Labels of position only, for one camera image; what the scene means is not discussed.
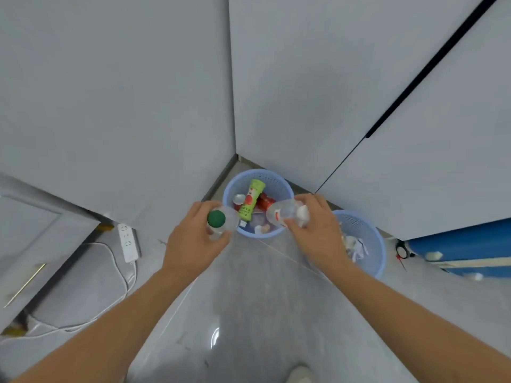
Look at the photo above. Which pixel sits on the white crumpled cup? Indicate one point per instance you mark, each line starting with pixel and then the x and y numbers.
pixel 262 229

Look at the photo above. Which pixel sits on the white power strip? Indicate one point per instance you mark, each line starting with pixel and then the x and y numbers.
pixel 128 243

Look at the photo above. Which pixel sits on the clear bottle with green cap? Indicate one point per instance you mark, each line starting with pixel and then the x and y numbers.
pixel 216 218

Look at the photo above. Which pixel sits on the grey low cabinet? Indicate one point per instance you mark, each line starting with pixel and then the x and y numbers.
pixel 36 231

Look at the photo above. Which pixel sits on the crumpled white paper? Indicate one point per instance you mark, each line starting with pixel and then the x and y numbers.
pixel 355 245

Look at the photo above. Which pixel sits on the blue basket with bottles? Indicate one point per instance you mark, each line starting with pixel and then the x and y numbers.
pixel 273 181

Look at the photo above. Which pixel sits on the person's left thumb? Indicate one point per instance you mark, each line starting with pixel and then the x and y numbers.
pixel 221 240

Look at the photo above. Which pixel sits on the person's left forearm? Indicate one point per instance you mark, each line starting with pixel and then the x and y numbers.
pixel 107 331

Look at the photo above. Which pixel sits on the clear bottle with white cap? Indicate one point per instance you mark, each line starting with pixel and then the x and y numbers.
pixel 279 213

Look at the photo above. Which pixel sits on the person's right forearm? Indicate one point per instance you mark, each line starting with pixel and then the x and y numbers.
pixel 411 323

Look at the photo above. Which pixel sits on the person's right hand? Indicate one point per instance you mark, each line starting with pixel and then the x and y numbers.
pixel 321 235

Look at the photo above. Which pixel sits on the red drink can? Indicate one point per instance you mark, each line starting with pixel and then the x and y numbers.
pixel 238 200
pixel 264 201

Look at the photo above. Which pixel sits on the grey tall cabinet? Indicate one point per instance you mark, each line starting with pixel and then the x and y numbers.
pixel 319 75

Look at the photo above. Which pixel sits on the person's white shoe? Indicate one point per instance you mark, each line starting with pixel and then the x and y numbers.
pixel 300 374

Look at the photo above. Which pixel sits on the blue basket with paper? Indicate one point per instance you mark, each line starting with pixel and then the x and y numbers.
pixel 372 245

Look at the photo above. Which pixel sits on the green tube container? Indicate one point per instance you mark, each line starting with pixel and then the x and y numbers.
pixel 251 197

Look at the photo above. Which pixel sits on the blue storage box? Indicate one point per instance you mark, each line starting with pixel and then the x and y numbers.
pixel 463 243

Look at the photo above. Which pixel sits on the person's right thumb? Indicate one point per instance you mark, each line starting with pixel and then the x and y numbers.
pixel 294 229

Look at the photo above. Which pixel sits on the person's left hand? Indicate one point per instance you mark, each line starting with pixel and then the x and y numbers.
pixel 187 245

